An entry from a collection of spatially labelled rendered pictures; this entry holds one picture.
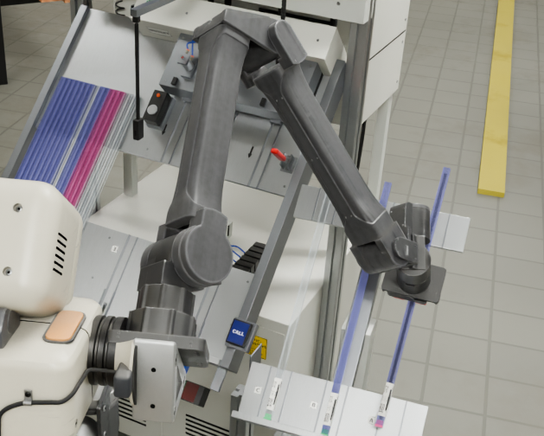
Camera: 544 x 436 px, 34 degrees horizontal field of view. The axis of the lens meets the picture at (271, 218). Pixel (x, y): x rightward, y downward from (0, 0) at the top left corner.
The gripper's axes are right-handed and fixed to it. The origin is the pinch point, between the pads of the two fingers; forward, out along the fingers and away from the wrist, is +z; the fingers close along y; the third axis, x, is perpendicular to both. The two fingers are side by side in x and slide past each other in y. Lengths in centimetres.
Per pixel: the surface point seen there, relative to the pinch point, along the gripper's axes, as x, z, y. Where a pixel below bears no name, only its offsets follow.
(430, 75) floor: -230, 323, 49
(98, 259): 5, 18, 70
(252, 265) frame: -10, 46, 43
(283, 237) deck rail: -9.3, 15.1, 30.5
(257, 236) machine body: -24, 66, 50
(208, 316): 11.1, 15.5, 40.6
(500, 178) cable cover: -132, 235, -7
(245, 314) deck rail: 9.1, 13.5, 32.8
